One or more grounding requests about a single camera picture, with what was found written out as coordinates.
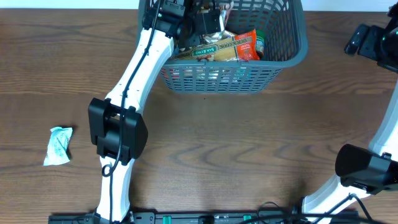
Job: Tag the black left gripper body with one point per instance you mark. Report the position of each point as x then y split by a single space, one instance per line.
192 40

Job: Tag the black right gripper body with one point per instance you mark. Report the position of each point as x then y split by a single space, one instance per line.
377 45

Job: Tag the San Remo spaghetti packet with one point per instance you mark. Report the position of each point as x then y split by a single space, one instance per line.
238 48

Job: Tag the green lid jar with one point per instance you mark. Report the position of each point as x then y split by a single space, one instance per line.
260 43

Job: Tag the teal white tissue pack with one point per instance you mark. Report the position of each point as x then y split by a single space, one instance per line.
58 146

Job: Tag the gold coffee bag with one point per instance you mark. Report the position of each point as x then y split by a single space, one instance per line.
211 38

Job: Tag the cream brown snack bag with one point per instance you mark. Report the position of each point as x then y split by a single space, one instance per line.
225 10

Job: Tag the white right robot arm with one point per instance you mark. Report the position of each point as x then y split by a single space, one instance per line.
362 172

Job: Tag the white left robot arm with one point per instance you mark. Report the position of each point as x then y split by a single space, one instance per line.
117 127

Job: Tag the grey plastic basket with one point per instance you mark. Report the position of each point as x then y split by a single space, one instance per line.
286 45

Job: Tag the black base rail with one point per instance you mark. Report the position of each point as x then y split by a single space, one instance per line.
263 215

